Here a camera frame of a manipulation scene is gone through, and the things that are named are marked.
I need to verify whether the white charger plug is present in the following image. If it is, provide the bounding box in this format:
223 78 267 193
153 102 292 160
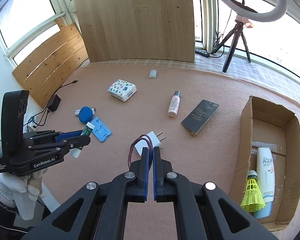
134 131 167 157

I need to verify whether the pine plank board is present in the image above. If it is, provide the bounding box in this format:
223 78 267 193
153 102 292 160
12 23 88 109

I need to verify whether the white ring light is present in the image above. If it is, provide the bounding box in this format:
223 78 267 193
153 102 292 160
206 0 288 22

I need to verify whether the white sunscreen bottle blue cap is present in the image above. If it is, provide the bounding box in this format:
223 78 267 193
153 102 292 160
252 147 275 219

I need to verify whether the small patterned wrapper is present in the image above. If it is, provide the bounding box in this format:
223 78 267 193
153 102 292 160
74 107 97 117

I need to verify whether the red patterned paper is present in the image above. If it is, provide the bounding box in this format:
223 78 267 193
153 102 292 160
235 15 255 29

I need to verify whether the yellow shuttlecock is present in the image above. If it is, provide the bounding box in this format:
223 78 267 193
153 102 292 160
241 170 267 213

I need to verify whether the small white spray bottle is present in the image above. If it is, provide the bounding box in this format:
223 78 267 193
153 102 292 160
167 91 182 117

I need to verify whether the cardboard box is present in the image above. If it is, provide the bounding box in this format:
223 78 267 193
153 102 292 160
229 95 300 232

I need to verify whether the person's left hand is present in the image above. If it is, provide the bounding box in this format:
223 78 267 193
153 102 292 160
0 167 47 220

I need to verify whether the purple hair tie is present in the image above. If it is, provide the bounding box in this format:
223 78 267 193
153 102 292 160
127 134 154 170

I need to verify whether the black tripod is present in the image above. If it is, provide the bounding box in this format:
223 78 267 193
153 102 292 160
216 21 252 73

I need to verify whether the blue plastic case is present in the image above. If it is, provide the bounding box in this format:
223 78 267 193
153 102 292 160
90 117 112 143

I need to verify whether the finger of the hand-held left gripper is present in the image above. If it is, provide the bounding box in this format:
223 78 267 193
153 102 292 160
27 135 92 159
23 129 83 142

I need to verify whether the large light wooden board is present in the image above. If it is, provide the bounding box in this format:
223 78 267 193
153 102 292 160
74 0 196 63

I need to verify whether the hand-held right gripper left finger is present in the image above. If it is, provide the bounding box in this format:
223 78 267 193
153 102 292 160
21 147 150 240

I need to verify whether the green cream tube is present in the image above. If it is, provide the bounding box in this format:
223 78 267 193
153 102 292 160
70 122 94 158

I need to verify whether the white window frame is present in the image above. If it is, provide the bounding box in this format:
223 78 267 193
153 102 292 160
0 0 300 85

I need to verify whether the black power adapter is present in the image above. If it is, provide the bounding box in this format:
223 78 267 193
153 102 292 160
47 94 61 112

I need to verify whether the blue round disc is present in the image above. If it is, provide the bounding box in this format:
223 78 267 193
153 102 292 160
79 107 95 124

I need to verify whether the black adapter cable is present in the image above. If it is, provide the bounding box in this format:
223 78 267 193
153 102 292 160
22 80 78 130

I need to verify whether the black ring light cable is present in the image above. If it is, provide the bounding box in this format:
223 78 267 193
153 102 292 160
211 5 232 58

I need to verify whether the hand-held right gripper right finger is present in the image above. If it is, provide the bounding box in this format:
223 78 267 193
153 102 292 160
152 147 280 240

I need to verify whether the patterned tissue pack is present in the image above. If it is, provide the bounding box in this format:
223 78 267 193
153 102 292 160
107 79 137 102

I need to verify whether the white power strip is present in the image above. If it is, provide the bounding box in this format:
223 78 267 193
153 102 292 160
24 114 39 132

